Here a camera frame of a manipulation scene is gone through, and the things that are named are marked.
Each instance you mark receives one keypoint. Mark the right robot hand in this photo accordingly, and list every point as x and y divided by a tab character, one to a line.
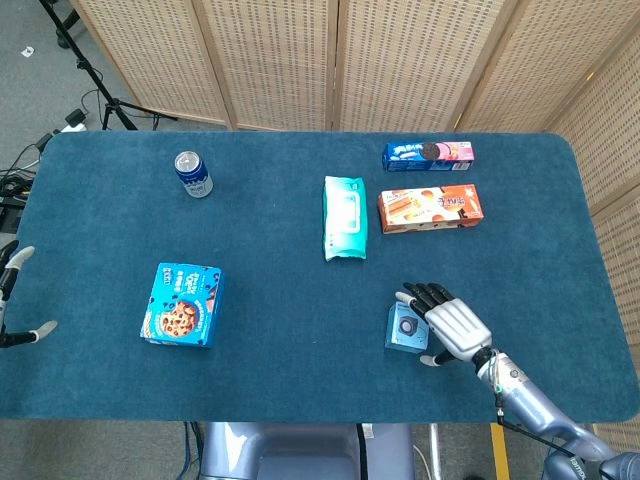
457	325

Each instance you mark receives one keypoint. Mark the blue tablecloth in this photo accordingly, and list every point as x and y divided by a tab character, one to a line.
310	280

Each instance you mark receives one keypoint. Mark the blue Oreo box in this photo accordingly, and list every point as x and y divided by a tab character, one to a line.
429	156

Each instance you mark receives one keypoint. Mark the teal wet wipes pack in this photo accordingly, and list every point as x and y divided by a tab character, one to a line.
345	217

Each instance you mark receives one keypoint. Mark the small blue speaker box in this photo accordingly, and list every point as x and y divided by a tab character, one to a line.
406	329

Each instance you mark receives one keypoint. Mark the robot torso base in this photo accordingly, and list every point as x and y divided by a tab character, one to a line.
305	452

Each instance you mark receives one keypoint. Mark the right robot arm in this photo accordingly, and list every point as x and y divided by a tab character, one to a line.
545	410

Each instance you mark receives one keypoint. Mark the black tripod stand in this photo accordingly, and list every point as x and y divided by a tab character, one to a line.
90	70

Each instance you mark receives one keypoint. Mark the white power strip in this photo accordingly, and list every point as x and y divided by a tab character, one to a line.
75	120

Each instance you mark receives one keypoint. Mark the blue and white drink can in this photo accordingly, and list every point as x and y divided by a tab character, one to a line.
193	174

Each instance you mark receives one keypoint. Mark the blue cookie box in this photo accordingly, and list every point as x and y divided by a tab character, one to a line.
182	305

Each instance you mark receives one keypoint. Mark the woven folding screen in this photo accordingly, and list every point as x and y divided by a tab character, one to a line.
400	60

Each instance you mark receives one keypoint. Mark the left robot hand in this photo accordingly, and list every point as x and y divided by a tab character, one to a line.
10	280

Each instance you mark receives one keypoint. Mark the orange biscuit box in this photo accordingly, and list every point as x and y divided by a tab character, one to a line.
430	208

